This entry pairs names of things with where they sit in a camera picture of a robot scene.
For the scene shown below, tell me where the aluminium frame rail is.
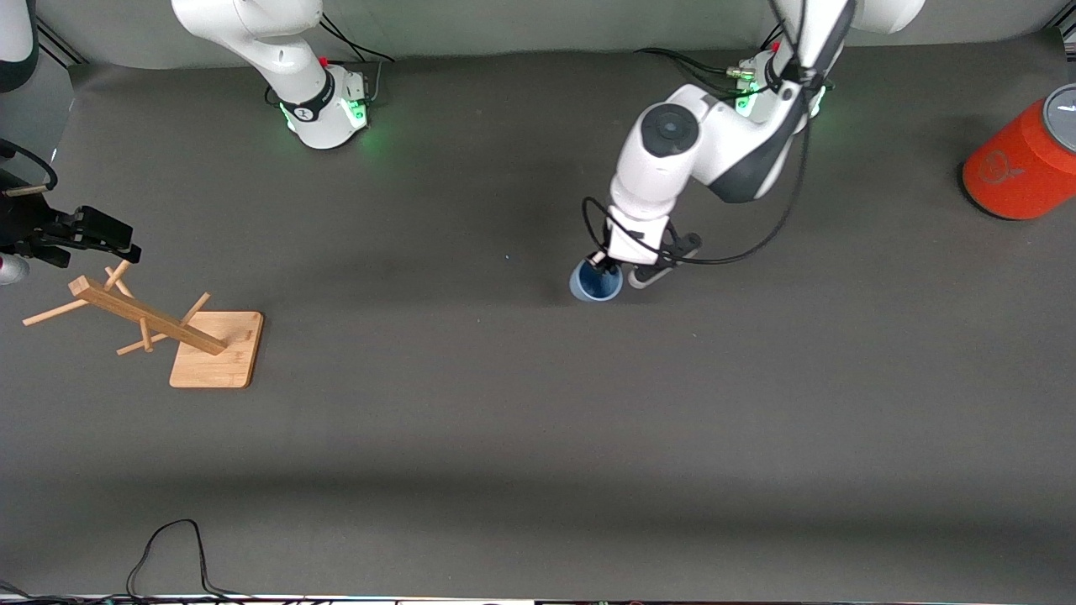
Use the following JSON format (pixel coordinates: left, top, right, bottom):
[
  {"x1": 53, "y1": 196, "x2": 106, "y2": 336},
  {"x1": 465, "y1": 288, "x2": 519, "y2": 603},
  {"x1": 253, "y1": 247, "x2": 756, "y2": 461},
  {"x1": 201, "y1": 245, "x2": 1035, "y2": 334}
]
[{"x1": 35, "y1": 21, "x2": 89, "y2": 66}]

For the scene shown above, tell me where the wooden mug tree rack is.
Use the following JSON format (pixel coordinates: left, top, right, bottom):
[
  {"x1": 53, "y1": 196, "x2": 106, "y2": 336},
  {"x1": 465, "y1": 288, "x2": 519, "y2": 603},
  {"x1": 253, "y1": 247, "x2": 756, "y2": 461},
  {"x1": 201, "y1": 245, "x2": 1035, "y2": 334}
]
[{"x1": 23, "y1": 259, "x2": 264, "y2": 389}]

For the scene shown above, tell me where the thin black looped cable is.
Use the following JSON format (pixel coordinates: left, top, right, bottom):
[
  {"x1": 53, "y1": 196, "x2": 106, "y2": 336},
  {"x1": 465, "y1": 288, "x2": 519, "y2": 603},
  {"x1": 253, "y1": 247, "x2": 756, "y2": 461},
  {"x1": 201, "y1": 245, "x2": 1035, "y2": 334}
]
[{"x1": 126, "y1": 519, "x2": 253, "y2": 599}]

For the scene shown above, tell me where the black left arm base cable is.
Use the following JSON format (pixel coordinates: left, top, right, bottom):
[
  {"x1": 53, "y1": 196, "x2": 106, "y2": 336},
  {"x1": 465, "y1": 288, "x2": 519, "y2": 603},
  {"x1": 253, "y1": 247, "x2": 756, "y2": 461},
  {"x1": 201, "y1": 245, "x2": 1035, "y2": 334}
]
[{"x1": 635, "y1": 17, "x2": 784, "y2": 93}]

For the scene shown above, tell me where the dark grey table mat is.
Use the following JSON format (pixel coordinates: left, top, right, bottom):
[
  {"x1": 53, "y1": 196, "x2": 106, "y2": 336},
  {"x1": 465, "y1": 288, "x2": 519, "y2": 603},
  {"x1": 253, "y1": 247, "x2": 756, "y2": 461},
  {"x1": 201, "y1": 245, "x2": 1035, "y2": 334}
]
[{"x1": 0, "y1": 34, "x2": 1076, "y2": 602}]

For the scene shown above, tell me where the orange can with grey lid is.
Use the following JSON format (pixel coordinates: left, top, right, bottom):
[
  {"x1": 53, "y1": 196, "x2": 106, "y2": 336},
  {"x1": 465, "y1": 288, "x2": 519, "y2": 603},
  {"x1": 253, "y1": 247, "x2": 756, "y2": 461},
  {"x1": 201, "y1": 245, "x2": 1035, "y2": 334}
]
[{"x1": 963, "y1": 82, "x2": 1076, "y2": 221}]

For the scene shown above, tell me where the black right arm base cable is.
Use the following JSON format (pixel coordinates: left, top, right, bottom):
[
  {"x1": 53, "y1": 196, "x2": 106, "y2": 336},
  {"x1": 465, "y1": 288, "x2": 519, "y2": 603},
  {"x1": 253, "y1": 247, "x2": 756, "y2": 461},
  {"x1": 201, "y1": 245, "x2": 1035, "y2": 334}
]
[{"x1": 319, "y1": 15, "x2": 398, "y2": 106}]

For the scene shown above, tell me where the light blue cup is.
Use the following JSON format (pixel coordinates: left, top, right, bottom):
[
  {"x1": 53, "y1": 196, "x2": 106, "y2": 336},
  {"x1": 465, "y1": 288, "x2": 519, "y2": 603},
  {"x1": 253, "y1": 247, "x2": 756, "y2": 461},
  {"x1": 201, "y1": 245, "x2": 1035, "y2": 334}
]
[{"x1": 570, "y1": 256, "x2": 625, "y2": 303}]

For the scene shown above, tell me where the black arm base cable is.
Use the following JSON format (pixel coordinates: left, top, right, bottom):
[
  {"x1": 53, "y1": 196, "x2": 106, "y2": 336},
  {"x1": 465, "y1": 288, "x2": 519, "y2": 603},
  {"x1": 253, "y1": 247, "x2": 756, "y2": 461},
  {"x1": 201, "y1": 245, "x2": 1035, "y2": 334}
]
[
  {"x1": 319, "y1": 15, "x2": 398, "y2": 106},
  {"x1": 635, "y1": 17, "x2": 784, "y2": 93}
]

